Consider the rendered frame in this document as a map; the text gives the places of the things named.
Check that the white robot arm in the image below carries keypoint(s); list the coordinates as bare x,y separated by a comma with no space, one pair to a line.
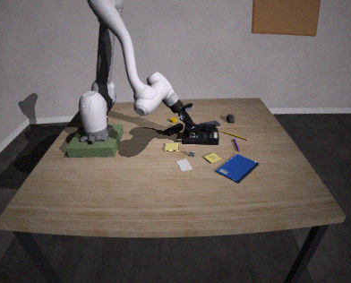
93,112

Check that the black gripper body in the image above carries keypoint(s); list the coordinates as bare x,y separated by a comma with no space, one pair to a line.
176,108

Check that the black computer mouse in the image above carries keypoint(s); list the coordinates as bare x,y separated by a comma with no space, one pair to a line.
230,118

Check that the black telephone handset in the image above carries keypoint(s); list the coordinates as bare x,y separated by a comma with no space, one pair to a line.
207,127

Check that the black desk phone body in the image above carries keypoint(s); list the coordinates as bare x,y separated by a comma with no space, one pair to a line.
205,137

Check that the blue notebook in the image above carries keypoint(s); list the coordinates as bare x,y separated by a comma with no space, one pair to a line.
237,168

